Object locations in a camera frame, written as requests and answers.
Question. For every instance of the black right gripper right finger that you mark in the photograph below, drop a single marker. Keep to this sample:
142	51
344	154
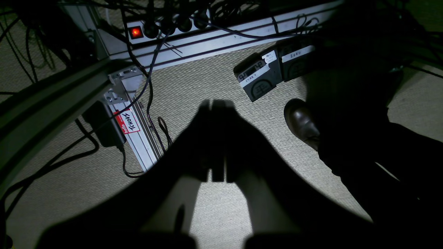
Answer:
285	211

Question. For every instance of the black foot pedal zero label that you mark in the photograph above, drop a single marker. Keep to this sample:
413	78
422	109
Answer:
296	58

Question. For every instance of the white power strip red switch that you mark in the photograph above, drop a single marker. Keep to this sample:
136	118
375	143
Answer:
147	29

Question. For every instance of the aluminium frame rail name sticker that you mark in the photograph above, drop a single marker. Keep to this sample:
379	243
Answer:
121	99

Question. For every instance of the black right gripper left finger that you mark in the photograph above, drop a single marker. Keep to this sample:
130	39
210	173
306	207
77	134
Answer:
154	212

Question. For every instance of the black power adapter brick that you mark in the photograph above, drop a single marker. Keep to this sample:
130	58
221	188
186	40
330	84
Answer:
105	127

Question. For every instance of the brown leather shoe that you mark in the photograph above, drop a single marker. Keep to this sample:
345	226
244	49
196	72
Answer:
301	123

